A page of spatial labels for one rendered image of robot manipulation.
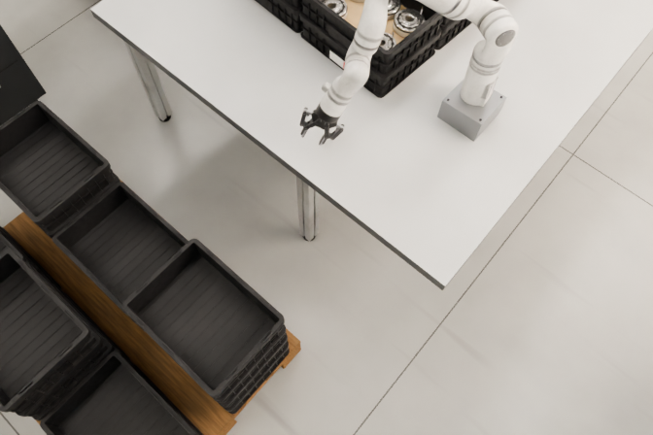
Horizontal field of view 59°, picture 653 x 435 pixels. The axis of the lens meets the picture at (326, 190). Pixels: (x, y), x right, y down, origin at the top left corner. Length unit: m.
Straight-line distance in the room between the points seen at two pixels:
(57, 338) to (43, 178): 0.58
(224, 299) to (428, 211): 0.70
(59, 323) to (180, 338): 0.38
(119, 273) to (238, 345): 0.53
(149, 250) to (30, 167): 0.52
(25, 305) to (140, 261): 0.37
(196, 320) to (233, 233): 0.70
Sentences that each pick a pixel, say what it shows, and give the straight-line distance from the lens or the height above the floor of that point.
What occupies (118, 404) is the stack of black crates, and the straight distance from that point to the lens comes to 2.12.
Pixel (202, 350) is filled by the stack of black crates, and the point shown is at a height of 0.49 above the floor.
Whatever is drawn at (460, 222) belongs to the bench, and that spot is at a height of 0.70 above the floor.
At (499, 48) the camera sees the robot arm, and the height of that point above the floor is 1.04.
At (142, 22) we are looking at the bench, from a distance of 2.26.
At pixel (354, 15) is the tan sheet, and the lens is 2.03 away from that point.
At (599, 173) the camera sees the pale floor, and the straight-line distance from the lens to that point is 2.91.
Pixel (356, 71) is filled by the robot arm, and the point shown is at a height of 1.07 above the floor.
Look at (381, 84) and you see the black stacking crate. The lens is 1.92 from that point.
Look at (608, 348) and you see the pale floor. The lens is 2.59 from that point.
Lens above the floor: 2.27
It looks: 62 degrees down
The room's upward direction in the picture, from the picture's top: 2 degrees clockwise
